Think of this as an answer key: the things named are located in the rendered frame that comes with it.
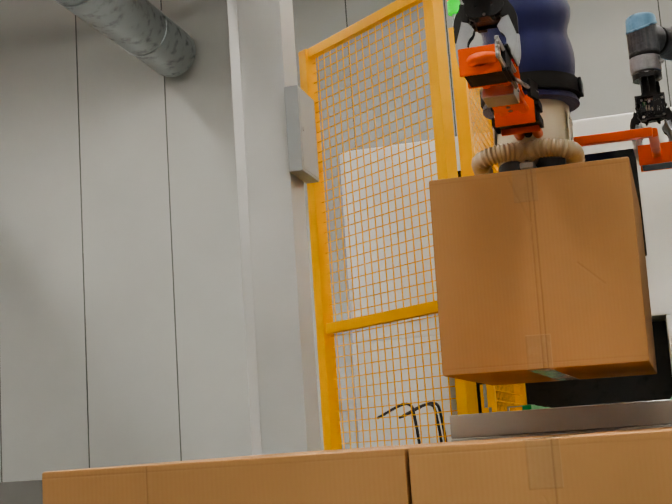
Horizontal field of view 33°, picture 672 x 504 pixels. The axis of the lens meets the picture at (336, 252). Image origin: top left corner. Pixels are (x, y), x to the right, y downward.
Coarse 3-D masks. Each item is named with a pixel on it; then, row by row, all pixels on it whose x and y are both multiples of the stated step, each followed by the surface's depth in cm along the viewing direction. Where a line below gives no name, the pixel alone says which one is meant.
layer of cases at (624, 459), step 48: (624, 432) 172; (48, 480) 183; (96, 480) 180; (144, 480) 178; (192, 480) 176; (240, 480) 174; (288, 480) 172; (336, 480) 170; (384, 480) 168; (432, 480) 166; (480, 480) 164; (528, 480) 163; (576, 480) 161; (624, 480) 159
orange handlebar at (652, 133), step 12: (468, 60) 200; (480, 60) 198; (492, 60) 198; (504, 84) 212; (492, 108) 225; (504, 108) 226; (516, 108) 226; (528, 108) 231; (540, 132) 249; (612, 132) 258; (624, 132) 257; (636, 132) 257; (648, 132) 256; (588, 144) 260; (660, 156) 276
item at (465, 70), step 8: (464, 48) 201; (472, 48) 200; (480, 48) 200; (488, 48) 199; (464, 56) 201; (464, 64) 200; (488, 64) 199; (496, 64) 199; (464, 72) 200; (472, 72) 200; (480, 72) 199; (488, 72) 199; (496, 72) 199; (472, 80) 203; (480, 80) 203; (488, 80) 204; (496, 80) 204; (504, 80) 204; (472, 88) 208
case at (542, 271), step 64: (448, 192) 232; (512, 192) 229; (576, 192) 225; (448, 256) 231; (512, 256) 227; (576, 256) 223; (640, 256) 230; (448, 320) 229; (512, 320) 225; (576, 320) 221; (640, 320) 218
